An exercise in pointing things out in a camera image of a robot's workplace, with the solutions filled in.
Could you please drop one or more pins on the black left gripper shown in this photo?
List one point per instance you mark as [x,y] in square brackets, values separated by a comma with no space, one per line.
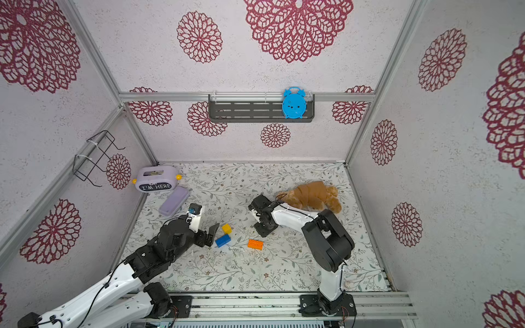
[202,240]

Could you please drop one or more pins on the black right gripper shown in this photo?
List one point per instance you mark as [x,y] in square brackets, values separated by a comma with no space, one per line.
[259,203]

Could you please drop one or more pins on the yellow square lego brick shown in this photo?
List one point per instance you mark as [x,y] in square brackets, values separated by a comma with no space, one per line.
[227,229]

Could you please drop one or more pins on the orange lego brick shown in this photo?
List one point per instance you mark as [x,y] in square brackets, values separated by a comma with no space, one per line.
[255,245]

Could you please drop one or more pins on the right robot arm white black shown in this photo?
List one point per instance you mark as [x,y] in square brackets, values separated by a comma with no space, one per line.
[330,245]

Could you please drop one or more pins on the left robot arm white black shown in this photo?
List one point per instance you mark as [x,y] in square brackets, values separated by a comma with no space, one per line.
[134,272]

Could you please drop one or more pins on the long blue lego brick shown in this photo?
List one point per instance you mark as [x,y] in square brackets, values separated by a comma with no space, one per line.
[223,240]

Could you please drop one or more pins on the purple pencil case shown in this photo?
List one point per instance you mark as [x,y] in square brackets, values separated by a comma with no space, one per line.
[174,202]

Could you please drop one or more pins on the brown plush teddy bear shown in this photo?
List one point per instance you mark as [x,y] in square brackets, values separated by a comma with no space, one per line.
[312,196]

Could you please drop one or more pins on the purple toy radio clock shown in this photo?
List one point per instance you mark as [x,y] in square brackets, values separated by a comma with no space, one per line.
[157,178]

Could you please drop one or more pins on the blue alarm clock toy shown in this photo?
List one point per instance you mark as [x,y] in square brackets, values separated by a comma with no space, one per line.
[294,103]

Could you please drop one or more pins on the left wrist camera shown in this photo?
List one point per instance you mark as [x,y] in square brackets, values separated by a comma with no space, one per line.
[194,216]

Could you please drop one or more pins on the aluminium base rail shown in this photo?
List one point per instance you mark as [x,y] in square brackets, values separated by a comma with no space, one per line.
[289,306]

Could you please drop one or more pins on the grey wall shelf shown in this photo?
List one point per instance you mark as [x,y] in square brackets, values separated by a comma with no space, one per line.
[264,111]

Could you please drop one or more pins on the black wire wall rack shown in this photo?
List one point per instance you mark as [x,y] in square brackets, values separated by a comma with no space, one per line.
[98,149]

